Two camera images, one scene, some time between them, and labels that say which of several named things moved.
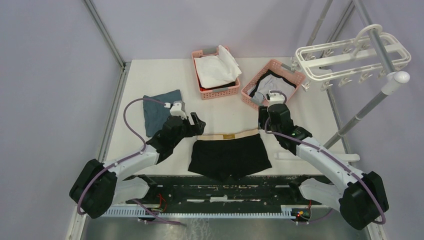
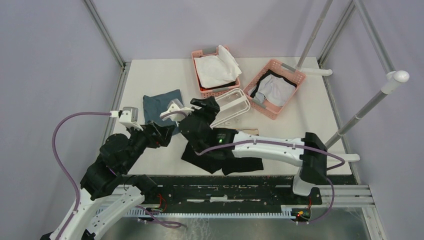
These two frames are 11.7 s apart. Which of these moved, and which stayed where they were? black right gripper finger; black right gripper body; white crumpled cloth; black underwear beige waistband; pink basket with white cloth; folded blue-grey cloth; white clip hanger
Moved: black underwear beige waistband; white clip hanger; black right gripper body; black right gripper finger
Stayed: white crumpled cloth; folded blue-grey cloth; pink basket with white cloth
